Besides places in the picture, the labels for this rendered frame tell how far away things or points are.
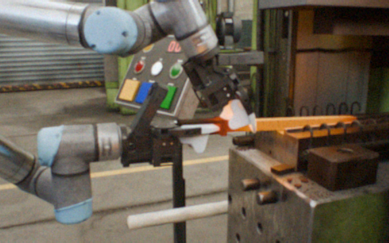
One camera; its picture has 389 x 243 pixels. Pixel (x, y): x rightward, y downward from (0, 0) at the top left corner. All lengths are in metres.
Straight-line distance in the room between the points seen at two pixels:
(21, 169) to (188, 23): 0.44
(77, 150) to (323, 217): 0.47
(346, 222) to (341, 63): 0.57
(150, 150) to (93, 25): 0.29
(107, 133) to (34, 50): 7.92
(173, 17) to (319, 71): 0.56
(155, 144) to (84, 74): 7.98
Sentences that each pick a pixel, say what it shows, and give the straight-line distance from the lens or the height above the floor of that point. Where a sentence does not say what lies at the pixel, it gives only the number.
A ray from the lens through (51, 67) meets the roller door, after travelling 8.67.
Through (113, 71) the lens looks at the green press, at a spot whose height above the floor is 0.63.
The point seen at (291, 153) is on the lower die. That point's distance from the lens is 0.88.
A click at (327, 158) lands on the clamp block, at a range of 0.78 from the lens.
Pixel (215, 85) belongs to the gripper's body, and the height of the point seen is 1.11.
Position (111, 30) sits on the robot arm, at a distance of 0.63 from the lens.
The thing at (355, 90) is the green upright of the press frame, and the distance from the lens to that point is 1.28.
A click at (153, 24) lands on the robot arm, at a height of 1.23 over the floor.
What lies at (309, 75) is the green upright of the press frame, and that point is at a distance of 1.16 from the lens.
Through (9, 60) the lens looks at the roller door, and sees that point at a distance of 8.66.
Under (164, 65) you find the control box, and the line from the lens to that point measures 1.32.
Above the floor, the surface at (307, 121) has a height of 1.01.
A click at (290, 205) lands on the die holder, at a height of 0.88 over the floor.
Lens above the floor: 1.22
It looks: 14 degrees down
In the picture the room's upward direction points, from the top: straight up
